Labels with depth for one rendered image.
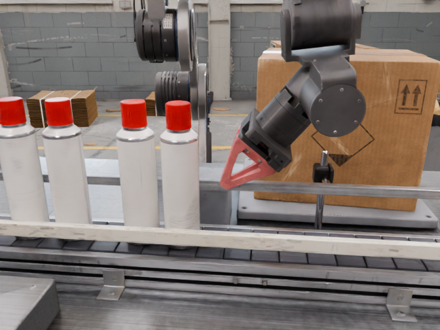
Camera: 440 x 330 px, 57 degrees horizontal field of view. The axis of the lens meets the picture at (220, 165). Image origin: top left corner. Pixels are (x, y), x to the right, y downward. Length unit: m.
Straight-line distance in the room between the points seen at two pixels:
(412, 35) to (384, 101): 5.88
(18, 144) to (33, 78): 6.03
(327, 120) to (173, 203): 0.24
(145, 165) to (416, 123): 0.47
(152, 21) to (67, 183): 0.67
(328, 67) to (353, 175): 0.38
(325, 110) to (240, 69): 5.66
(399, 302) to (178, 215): 0.31
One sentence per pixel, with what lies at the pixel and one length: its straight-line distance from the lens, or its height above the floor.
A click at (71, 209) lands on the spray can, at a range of 0.62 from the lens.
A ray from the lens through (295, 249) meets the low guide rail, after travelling 0.56.
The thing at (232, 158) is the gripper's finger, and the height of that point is 1.02.
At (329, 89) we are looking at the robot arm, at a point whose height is 1.12.
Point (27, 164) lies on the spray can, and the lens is 0.63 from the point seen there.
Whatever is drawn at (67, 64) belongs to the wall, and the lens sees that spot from 6.43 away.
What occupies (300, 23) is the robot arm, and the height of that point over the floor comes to 1.18.
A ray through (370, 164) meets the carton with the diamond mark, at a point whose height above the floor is 0.94.
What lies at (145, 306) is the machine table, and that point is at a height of 0.83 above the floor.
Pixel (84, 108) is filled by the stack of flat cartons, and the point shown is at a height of 0.21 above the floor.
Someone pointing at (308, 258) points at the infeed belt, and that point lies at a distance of 0.59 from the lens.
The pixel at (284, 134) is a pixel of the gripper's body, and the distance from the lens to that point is 0.51.
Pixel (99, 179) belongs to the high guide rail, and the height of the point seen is 0.96.
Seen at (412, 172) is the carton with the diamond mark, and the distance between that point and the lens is 0.80.
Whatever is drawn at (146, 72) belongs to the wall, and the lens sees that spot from 6.16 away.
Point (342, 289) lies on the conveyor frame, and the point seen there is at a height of 0.85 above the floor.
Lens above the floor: 1.19
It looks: 20 degrees down
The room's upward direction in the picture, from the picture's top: straight up
